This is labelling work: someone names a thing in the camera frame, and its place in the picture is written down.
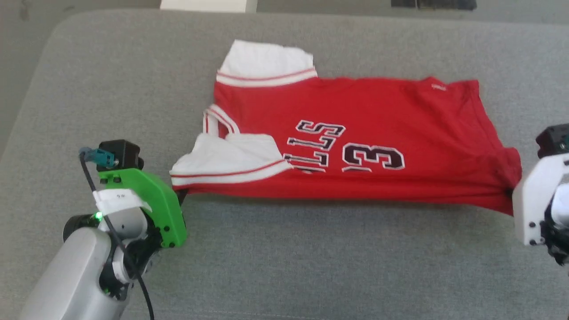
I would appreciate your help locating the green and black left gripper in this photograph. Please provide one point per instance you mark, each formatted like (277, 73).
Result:
(164, 209)

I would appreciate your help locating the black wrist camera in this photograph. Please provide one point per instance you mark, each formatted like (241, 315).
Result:
(553, 140)
(124, 153)

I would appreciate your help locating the white flat block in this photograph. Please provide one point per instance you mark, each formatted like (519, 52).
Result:
(209, 5)

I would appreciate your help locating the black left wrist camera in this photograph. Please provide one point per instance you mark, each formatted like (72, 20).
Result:
(124, 153)

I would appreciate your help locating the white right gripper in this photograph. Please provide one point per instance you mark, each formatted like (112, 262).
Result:
(531, 200)

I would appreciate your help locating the red Bulls basketball jersey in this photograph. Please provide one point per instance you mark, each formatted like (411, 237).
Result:
(378, 111)

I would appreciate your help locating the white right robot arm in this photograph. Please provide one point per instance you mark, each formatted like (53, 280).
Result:
(561, 209)

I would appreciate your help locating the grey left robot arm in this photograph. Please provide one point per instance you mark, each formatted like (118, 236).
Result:
(75, 275)

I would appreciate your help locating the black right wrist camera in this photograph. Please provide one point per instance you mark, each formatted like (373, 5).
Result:
(553, 140)

